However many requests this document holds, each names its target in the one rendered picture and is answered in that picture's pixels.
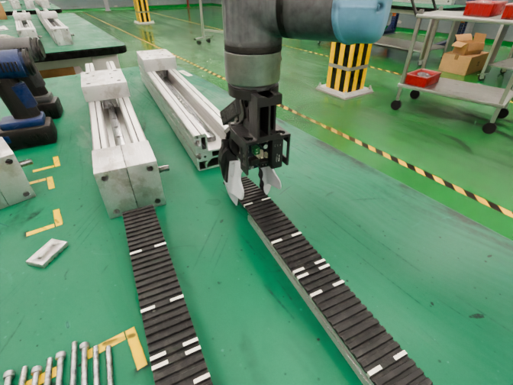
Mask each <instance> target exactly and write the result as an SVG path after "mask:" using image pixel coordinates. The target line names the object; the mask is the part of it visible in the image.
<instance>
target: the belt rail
mask: <svg viewBox="0 0 513 385"><path fill-rule="evenodd" d="M248 214H249V212H248ZM248 221H249V223H250V224H251V225H252V227H253V228H254V230H255V231H256V233H257V234H258V235H259V236H260V238H261V240H262V241H263V243H264V244H265V245H266V247H267V248H268V250H269V251H270V253H271V254H272V255H273V256H274V258H275V259H276V261H277V263H278V264H279V265H280V267H281V268H282V270H283V271H284V272H285V274H286V276H287V277H288V278H289V279H290V281H291V282H292V284H293V286H294V287H295V288H296V289H297V291H298V292H299V294H300V295H301V297H302V298H303V300H304V301H305V302H306V304H307V305H308V307H309V308H310V310H311V311H312V312H313V314H314V315H315V317H316V318H317V320H318V321H319V322H320V323H321V325H322V327H323V328H324V330H325V331H326V332H327V334H328V335H329V336H330V338H331V340H332V341H333V343H335V345H336V346H337V348H338V350H339V351H340V352H341V354H342V355H343V356H344V358H345V359H346V361H347V363H348V364H349V365H350V366H351V368H352V369H353V371H354V372H355V374H356V375H357V376H358V378H359V379H360V381H361V382H362V384H363V385H374V384H373V382H372V381H371V379H369V377H368V376H367V375H366V373H365V371H364V370H363V369H362V367H361V366H360V365H359V364H358V362H357V360H356V359H355V358H354V356H353V355H352V354H351V353H350V351H349V350H348V348H347V347H346V345H345V344H344V343H343V342H342V340H341V339H340V337H339V336H338V335H337V333H336V332H335V330H334V329H333V328H332V327H331V325H330V324H329V322H328V321H327V319H326V318H325V317H324V316H323V314H322V313H321V311H320V310H319V308H318V307H317V306H316V305H315V303H314V302H313V301H312V299H311V297H310V296H309V295H308V294H307V293H306V291H305V290H304V288H303V287H302V285H301V284H300V282H298V280H297V279H296V277H295V276H294V274H293V273H292V271H291V270H290V269H289V268H288V266H287V265H286V263H285V262H284V261H283V259H282V258H281V257H280V256H279V254H278V253H277V251H276V250H275V248H274V247H273V246H272V245H271V243H270V242H269V240H268V239H267V237H266V236H265V234H264V233H263V232H262V231H261V229H260V227H259V226H258V225H257V223H256V222H255V221H254V220H253V218H252V217H251V215H250V214H249V215H248Z"/></svg>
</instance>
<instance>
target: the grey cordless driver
mask: <svg viewBox="0 0 513 385"><path fill-rule="evenodd" d="M13 49H19V50H20V52H21V50H23V49H25V50H26V51H29V52H30V53H31V56H32V57H33V60H34V61H39V59H41V60H44V58H46V53H45V50H44V46H43V44H42V43H41V41H40V40H39V39H37V37H33V39H32V38H31V37H13V38H0V50H13ZM36 68H37V67H36ZM35 74H36V75H35V76H32V75H31V74H29V77H24V78H18V79H19V81H22V82H25V84H26V85H27V87H28V88H29V90H30V91H31V93H32V95H33V97H34V98H35V99H36V101H37V103H38V104H37V108H38V109H39V111H40V112H44V113H45V115H46V117H51V118H52V119H55V118H60V117H61V115H62V113H63V107H62V105H61V102H60V99H59V97H58V96H53V93H52V92H51V91H47V88H46V87H45V85H46V83H45V81H44V79H43V77H42V75H41V74H40V72H39V71H38V69H37V73H35Z"/></svg>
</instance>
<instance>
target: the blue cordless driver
mask: <svg viewBox="0 0 513 385"><path fill-rule="evenodd" d="M35 73H37V68H36V66H35V63H34V60H33V57H32V56H31V53H30V52H29V51H26V50H25V49H23V50H21V52H20V50H19V49H13V50H0V98H1V99H2V101H3V102H4V103H5V105H6V107H7V108H8V110H9V111H10V113H11V114H12V115H10V116H5V117H3V118H2V119H1V121H0V137H3V139H4V140H5V142H6V143H7V145H8V146H9V147H10V148H11V150H17V149H21V148H26V147H34V146H39V145H44V144H52V143H55V142H56V140H57V129H56V126H55V124H54V122H53V119H52V118H51V117H46V115H45V113H44V112H40V111H39V109H38V108H37V104H38V103H37V101H36V99H35V98H34V97H33V95H32V93H31V91H30V90H29V88H28V87H27V85H26V84H25V82H22V81H19V79H18V78H24V77H29V74H31V75H32V76H35V75H36V74H35Z"/></svg>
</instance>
